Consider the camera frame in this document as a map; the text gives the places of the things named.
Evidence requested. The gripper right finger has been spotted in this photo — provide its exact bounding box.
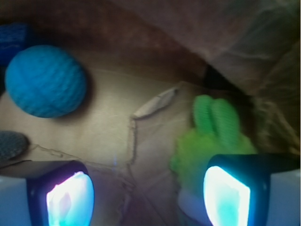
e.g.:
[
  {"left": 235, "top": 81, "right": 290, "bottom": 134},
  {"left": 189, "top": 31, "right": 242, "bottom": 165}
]
[{"left": 203, "top": 154, "right": 301, "bottom": 226}]

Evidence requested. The blue dimpled ball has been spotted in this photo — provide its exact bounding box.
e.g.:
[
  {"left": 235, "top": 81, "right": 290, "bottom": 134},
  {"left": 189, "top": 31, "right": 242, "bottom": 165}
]
[{"left": 5, "top": 45, "right": 87, "bottom": 118}]

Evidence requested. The green plush frog toy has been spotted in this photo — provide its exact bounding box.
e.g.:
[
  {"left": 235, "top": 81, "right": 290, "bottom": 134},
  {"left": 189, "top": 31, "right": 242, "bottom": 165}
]
[{"left": 170, "top": 95, "right": 257, "bottom": 197}]

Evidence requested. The blue sponge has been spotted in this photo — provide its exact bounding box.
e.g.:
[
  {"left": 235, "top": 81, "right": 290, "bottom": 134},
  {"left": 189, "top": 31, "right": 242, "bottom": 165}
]
[{"left": 0, "top": 23, "right": 29, "bottom": 66}]

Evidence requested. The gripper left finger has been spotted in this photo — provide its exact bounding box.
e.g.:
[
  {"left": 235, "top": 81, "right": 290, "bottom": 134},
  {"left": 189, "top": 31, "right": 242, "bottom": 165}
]
[{"left": 0, "top": 160, "right": 95, "bottom": 226}]

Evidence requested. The brown paper bag bin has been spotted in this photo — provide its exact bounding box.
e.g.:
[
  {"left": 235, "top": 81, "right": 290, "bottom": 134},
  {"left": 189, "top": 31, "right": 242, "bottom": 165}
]
[{"left": 0, "top": 0, "right": 301, "bottom": 226}]

